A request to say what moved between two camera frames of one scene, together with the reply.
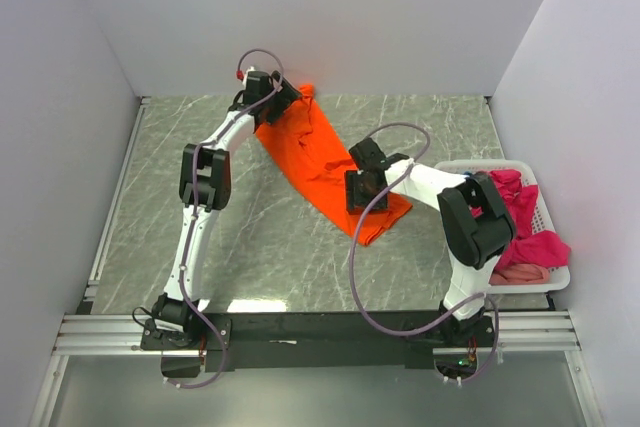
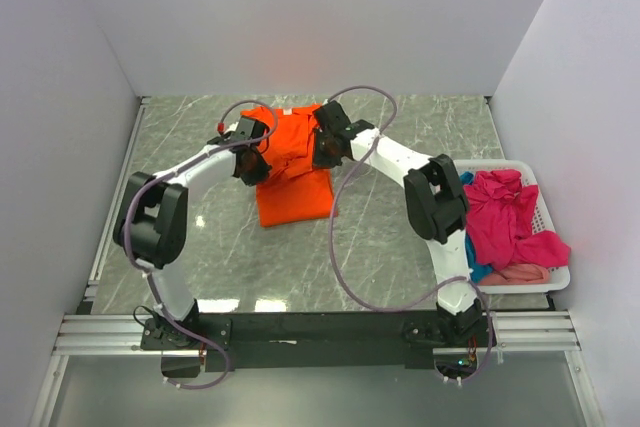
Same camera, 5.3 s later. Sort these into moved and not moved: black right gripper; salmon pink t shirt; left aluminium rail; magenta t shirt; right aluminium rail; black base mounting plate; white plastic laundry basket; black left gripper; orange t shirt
Moved: orange t shirt; black right gripper; black left gripper
Not moved: right aluminium rail; magenta t shirt; black base mounting plate; salmon pink t shirt; left aluminium rail; white plastic laundry basket
